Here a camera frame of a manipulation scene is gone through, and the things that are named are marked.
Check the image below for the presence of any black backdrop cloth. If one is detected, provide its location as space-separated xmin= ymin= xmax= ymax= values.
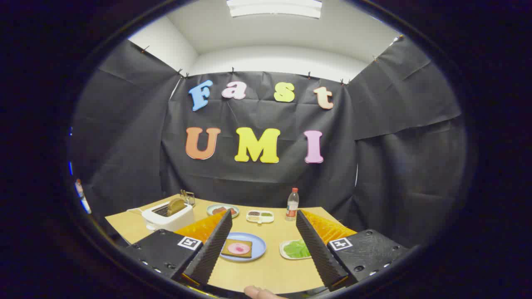
xmin=69 ymin=35 xmax=468 ymax=250

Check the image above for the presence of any white toaster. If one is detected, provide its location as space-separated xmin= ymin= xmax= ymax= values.
xmin=141 ymin=199 xmax=195 ymax=232

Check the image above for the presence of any pale green round plate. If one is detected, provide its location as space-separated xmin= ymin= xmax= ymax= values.
xmin=207 ymin=203 xmax=240 ymax=219

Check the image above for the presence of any brown toast slice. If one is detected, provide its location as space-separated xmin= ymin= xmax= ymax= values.
xmin=167 ymin=198 xmax=186 ymax=216

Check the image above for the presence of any white square plate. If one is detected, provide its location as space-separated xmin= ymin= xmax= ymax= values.
xmin=279 ymin=239 xmax=312 ymax=260

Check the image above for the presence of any ceiling light panel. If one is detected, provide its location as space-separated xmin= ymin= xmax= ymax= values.
xmin=227 ymin=0 xmax=323 ymax=19

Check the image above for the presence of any blue round plate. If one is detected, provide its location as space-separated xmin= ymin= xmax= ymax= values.
xmin=219 ymin=232 xmax=266 ymax=262

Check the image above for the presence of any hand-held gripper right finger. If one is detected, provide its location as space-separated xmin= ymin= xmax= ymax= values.
xmin=296 ymin=209 xmax=412 ymax=291

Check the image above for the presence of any square bread slice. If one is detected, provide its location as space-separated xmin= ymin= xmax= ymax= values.
xmin=221 ymin=239 xmax=253 ymax=259

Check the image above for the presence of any white divided condiment dish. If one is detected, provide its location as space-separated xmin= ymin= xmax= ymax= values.
xmin=246 ymin=210 xmax=275 ymax=224

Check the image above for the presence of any red white blue object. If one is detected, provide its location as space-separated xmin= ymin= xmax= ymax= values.
xmin=75 ymin=179 xmax=92 ymax=214

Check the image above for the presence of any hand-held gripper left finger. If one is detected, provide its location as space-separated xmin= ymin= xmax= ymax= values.
xmin=125 ymin=209 xmax=233 ymax=287

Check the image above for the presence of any green lettuce leaf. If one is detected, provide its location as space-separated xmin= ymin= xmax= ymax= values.
xmin=284 ymin=240 xmax=311 ymax=258

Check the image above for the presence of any clear water bottle red cap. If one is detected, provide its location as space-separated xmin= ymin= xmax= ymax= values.
xmin=285 ymin=188 xmax=300 ymax=222

